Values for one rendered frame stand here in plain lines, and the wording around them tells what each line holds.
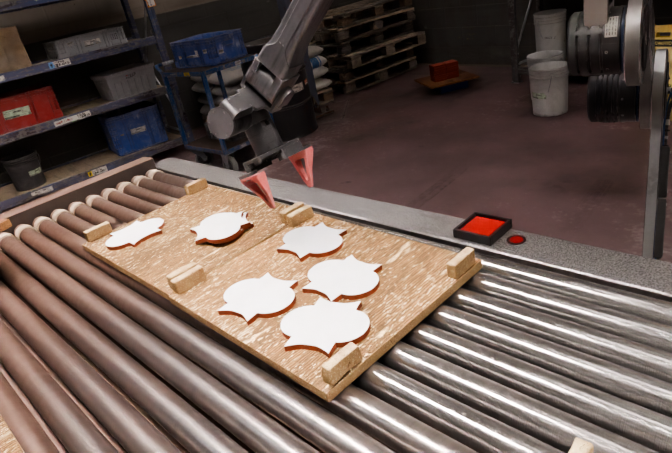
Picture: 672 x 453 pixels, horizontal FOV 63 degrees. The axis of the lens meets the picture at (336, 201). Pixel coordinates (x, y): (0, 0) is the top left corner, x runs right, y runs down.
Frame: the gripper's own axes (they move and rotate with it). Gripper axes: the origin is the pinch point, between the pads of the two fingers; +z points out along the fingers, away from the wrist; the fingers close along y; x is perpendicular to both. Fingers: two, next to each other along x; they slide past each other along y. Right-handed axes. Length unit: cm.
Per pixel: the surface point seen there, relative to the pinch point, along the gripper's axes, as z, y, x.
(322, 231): 9.0, 0.8, -3.2
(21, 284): -5, -44, 43
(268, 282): 10.2, -16.3, -8.4
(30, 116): -108, 48, 411
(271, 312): 12.5, -21.2, -15.5
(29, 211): -21, -31, 81
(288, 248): 8.5, -7.0, -2.4
